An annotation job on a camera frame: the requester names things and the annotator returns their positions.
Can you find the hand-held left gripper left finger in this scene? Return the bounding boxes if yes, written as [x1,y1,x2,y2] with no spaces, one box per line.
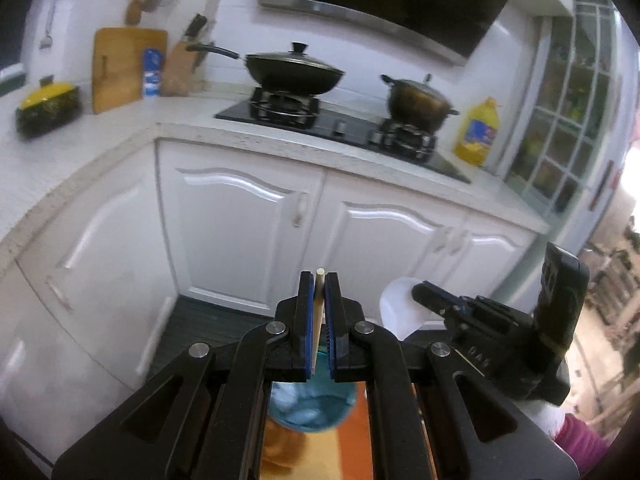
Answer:
[52,270,321,480]

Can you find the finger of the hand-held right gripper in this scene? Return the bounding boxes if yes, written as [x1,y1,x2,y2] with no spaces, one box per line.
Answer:
[411,281,471,319]

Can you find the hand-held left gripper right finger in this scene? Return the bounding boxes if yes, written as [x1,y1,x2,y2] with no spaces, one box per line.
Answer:
[324,271,581,480]

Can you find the light wooden chopstick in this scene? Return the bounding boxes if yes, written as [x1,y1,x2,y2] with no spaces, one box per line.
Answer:
[311,268,327,377]

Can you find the floral cup with teal interior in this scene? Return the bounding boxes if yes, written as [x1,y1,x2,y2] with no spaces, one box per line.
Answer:
[267,380,358,433]

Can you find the person's right forearm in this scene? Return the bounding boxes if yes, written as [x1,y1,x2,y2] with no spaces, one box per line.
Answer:
[522,397,618,476]

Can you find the white cabinet door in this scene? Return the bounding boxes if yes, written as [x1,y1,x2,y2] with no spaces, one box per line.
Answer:
[156,141,328,316]
[325,172,468,328]
[440,212,538,301]
[15,150,178,396]

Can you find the dark floor mat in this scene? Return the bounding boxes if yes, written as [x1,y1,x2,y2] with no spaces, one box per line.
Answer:
[145,294,275,386]

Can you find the yellow cooking oil bottle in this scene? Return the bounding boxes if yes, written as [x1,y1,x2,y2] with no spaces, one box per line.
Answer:
[452,97,501,167]

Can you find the brown cooking pot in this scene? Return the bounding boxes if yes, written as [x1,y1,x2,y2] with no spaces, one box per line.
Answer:
[381,74,460,131]

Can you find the black gas stove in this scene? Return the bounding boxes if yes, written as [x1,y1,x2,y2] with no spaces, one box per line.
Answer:
[215,87,471,184]

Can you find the brown pot lid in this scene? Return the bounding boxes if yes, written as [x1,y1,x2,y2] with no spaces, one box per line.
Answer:
[382,74,453,103]

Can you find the glass paned door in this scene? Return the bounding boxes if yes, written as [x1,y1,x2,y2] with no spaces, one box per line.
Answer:
[502,2,618,213]

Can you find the black wok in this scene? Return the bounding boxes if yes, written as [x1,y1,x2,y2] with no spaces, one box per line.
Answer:
[186,42,347,97]

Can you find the black wok lid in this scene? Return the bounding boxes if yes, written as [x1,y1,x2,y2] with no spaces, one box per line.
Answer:
[245,41,346,78]

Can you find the wooden knife block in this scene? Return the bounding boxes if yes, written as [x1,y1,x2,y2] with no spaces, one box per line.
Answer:
[161,40,206,97]

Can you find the blue and white carton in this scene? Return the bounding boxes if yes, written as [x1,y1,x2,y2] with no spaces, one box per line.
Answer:
[142,49,166,99]

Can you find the wooden cutting board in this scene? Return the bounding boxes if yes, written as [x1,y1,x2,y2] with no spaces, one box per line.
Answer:
[92,27,168,115]

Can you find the yellow-lidded black casserole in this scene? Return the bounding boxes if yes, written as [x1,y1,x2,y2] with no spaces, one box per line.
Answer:
[15,76,82,137]

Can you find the black-handled knife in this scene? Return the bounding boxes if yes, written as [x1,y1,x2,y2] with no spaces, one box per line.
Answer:
[182,14,208,43]

